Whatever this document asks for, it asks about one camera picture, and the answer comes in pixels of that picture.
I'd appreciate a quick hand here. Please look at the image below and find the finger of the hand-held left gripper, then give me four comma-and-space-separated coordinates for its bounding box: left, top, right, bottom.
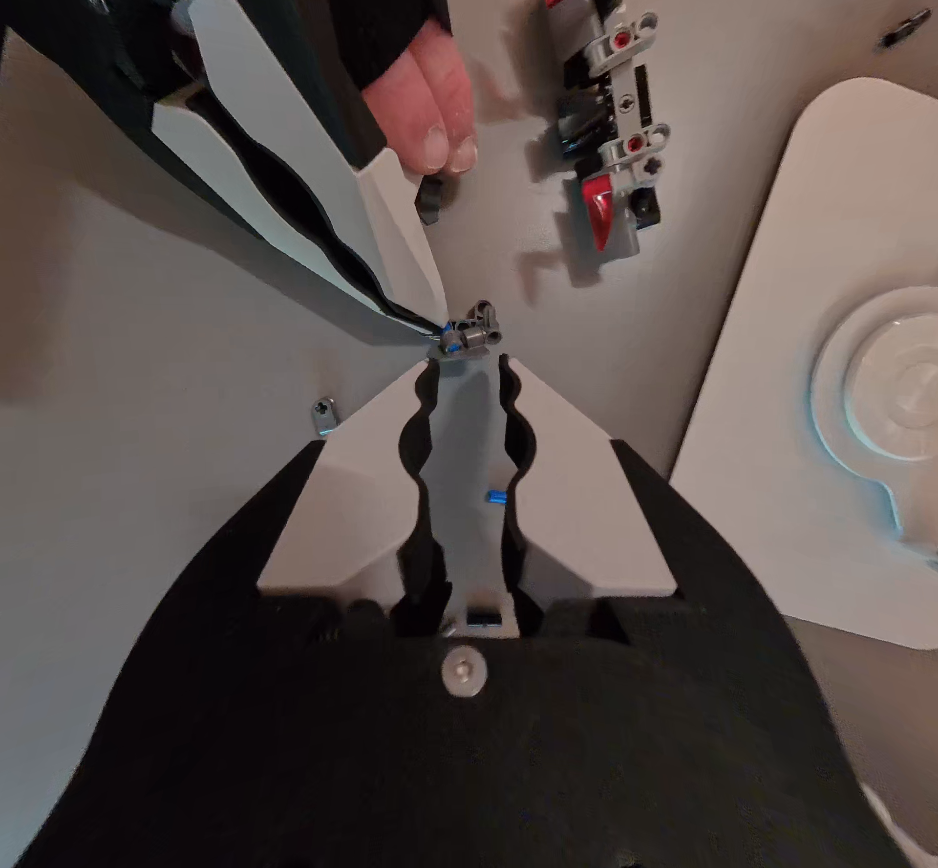
150, 102, 444, 338
187, 0, 449, 330

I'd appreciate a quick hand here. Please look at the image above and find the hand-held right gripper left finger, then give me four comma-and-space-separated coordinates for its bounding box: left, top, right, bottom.
256, 358, 449, 630

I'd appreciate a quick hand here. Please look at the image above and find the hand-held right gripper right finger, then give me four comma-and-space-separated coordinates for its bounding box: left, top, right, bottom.
498, 353, 679, 630

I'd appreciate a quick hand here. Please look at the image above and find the small grey lego assembly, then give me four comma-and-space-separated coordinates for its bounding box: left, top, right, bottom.
438, 300, 504, 357

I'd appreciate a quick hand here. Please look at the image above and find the grey and red lego assembly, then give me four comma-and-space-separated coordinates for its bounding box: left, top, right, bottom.
533, 0, 671, 262

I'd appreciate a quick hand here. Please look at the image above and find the person's left hand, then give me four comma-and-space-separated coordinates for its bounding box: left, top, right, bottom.
359, 25, 479, 176

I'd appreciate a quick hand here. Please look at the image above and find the white book stand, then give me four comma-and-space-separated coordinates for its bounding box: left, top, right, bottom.
668, 76, 938, 651

